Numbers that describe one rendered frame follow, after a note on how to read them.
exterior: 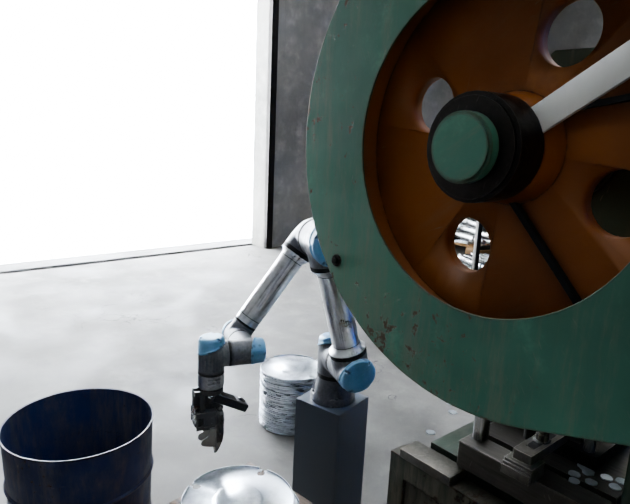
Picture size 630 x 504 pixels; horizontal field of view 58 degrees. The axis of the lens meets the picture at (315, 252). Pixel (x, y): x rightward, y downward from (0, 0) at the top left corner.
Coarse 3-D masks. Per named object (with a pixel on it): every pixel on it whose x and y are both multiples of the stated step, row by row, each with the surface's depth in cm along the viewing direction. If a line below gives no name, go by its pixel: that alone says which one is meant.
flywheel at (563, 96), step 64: (448, 0) 92; (512, 0) 84; (576, 0) 80; (384, 64) 101; (448, 64) 93; (512, 64) 85; (576, 64) 78; (384, 128) 106; (448, 128) 79; (512, 128) 74; (576, 128) 79; (384, 192) 107; (448, 192) 82; (512, 192) 79; (576, 192) 79; (448, 256) 98; (512, 256) 88; (576, 256) 80
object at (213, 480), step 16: (208, 480) 154; (224, 480) 155; (240, 480) 155; (256, 480) 155; (272, 480) 156; (192, 496) 147; (208, 496) 148; (224, 496) 147; (240, 496) 147; (256, 496) 148; (272, 496) 149; (288, 496) 149
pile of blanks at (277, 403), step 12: (264, 384) 253; (276, 384) 249; (288, 384) 247; (300, 384) 247; (312, 384) 251; (264, 396) 255; (276, 396) 250; (288, 396) 248; (264, 408) 257; (276, 408) 251; (288, 408) 249; (264, 420) 256; (276, 420) 252; (288, 420) 251; (276, 432) 253; (288, 432) 252
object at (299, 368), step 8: (272, 360) 268; (280, 360) 268; (288, 360) 268; (296, 360) 269; (304, 360) 269; (264, 368) 258; (272, 368) 259; (280, 368) 258; (288, 368) 258; (296, 368) 259; (304, 368) 259; (312, 368) 261; (272, 376) 251; (280, 376) 251; (288, 376) 251; (296, 376) 252; (304, 376) 252
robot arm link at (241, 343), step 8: (232, 336) 168; (240, 336) 166; (248, 336) 166; (232, 344) 160; (240, 344) 161; (248, 344) 162; (256, 344) 162; (264, 344) 163; (232, 352) 159; (240, 352) 160; (248, 352) 161; (256, 352) 161; (264, 352) 162; (232, 360) 159; (240, 360) 160; (248, 360) 161; (256, 360) 162; (264, 360) 164
